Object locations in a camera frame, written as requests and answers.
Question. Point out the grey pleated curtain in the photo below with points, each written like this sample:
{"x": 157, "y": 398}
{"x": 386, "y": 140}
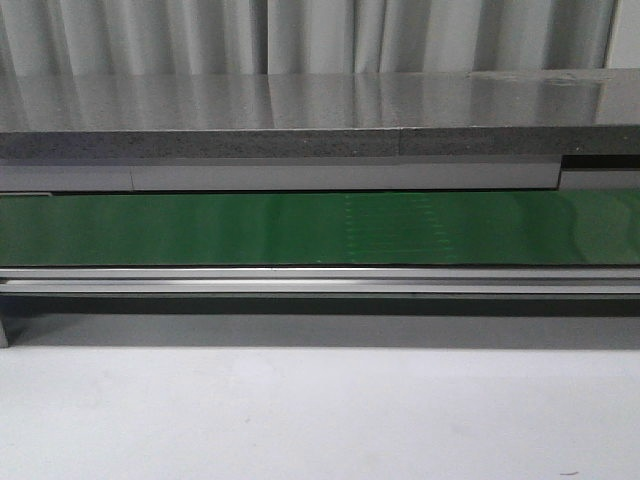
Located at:
{"x": 279, "y": 37}

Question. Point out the green conveyor belt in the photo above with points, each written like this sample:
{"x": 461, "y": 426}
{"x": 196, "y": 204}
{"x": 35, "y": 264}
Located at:
{"x": 575, "y": 227}

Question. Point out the grey stone countertop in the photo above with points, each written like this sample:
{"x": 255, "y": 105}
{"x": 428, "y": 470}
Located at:
{"x": 492, "y": 130}

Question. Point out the aluminium conveyor frame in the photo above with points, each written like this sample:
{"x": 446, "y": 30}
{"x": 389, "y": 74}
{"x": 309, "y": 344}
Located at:
{"x": 546, "y": 308}

